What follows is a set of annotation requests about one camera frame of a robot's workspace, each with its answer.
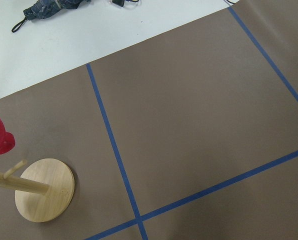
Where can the wooden mug tree stand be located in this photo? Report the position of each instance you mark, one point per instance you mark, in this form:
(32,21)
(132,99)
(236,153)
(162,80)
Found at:
(43,191)

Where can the dark folded umbrella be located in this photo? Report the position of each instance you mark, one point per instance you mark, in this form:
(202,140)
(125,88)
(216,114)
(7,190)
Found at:
(44,9)

